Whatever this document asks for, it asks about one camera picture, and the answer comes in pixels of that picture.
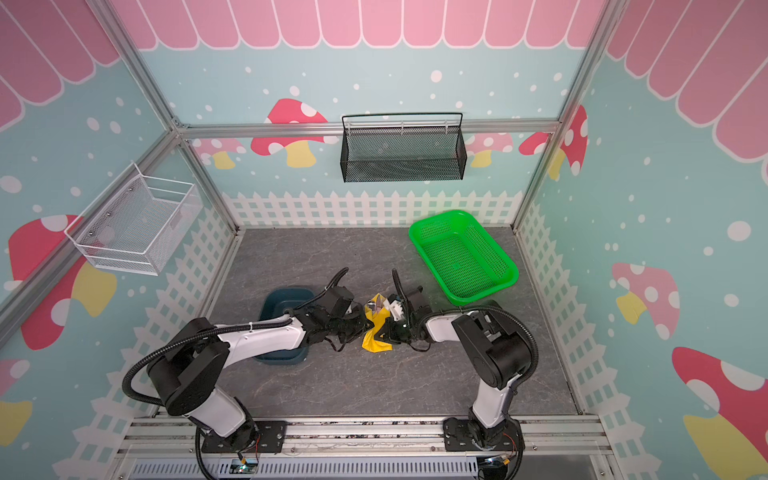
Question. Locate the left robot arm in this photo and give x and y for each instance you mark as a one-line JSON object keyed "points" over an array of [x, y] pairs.
{"points": [[182, 376]]}

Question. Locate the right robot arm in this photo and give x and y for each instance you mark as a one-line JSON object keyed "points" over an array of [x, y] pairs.
{"points": [[501, 349]]}

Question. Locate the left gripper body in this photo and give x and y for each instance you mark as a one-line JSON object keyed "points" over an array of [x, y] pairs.
{"points": [[351, 327]]}

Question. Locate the white wire mesh basket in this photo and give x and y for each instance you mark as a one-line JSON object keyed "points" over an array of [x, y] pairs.
{"points": [[136, 225]]}

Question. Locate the yellow paper napkin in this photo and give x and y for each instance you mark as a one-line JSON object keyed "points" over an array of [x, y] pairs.
{"points": [[376, 312]]}

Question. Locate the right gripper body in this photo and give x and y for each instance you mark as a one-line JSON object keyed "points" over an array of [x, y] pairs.
{"points": [[396, 324]]}

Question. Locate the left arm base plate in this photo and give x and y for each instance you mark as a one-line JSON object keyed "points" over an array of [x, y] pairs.
{"points": [[261, 436]]}

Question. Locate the black wire mesh basket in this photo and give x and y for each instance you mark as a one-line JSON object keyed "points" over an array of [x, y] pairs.
{"points": [[403, 147]]}

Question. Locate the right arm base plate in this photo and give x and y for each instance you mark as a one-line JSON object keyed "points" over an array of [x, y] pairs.
{"points": [[464, 435]]}

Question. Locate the white vented cable duct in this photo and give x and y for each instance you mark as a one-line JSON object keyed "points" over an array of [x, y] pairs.
{"points": [[345, 468]]}

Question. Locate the green plastic basket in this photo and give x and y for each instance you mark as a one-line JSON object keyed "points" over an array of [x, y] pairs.
{"points": [[467, 263]]}

